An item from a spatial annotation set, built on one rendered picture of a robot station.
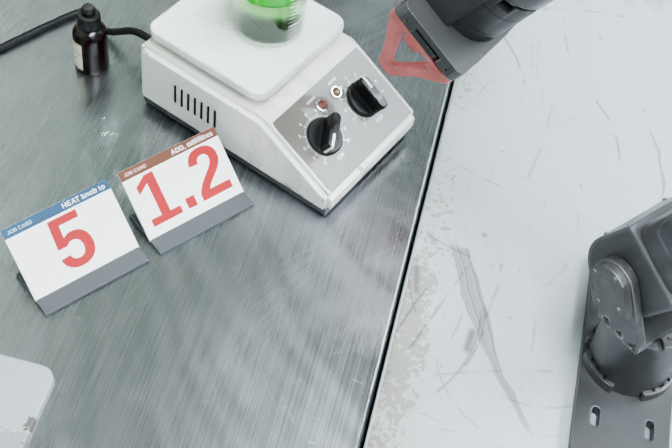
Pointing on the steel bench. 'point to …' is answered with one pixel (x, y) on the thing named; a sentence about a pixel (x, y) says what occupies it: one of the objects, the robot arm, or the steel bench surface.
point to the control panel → (346, 159)
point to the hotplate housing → (255, 117)
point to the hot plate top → (218, 47)
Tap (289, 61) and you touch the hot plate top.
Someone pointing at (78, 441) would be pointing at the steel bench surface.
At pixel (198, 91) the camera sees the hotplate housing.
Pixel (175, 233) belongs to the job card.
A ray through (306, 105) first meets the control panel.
